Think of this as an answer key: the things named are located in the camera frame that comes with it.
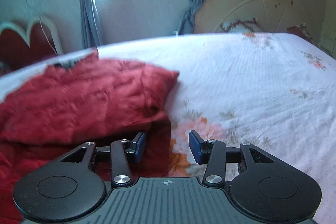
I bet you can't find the cream round headboard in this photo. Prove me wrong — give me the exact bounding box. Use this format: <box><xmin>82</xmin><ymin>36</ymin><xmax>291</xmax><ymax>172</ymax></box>
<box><xmin>194</xmin><ymin>0</ymin><xmax>311</xmax><ymax>34</ymax></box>

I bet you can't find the red quilted jacket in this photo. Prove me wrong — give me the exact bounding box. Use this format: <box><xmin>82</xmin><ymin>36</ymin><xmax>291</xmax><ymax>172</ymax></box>
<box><xmin>1</xmin><ymin>53</ymin><xmax>179</xmax><ymax>223</ymax></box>

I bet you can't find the red heart-shaped headboard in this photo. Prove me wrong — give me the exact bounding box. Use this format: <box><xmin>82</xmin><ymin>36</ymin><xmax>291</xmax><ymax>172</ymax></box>
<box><xmin>1</xmin><ymin>16</ymin><xmax>63</xmax><ymax>76</ymax></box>

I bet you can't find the white floral bed sheet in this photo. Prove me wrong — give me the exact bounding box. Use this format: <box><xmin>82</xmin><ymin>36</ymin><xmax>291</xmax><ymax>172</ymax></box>
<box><xmin>1</xmin><ymin>33</ymin><xmax>335</xmax><ymax>223</ymax></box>

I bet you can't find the blue left curtain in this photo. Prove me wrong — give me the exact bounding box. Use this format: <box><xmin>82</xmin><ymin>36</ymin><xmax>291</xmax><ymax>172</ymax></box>
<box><xmin>79</xmin><ymin>0</ymin><xmax>103</xmax><ymax>48</ymax></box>

